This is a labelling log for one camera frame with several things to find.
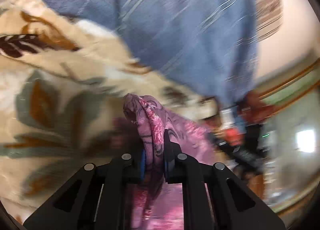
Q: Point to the beige floral fleece blanket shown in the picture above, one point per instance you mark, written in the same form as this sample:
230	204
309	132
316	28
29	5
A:
63	83

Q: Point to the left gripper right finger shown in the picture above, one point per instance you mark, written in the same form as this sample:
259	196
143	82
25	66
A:
172	173

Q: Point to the brown striped curtain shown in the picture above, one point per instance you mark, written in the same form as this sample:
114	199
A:
269	18

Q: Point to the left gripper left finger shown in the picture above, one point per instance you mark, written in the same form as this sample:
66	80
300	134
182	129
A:
142	165

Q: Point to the blue plaid bedsheet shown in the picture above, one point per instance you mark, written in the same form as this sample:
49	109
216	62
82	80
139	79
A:
208	45

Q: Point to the purple floral garment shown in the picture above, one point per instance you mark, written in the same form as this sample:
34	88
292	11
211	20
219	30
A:
154	204

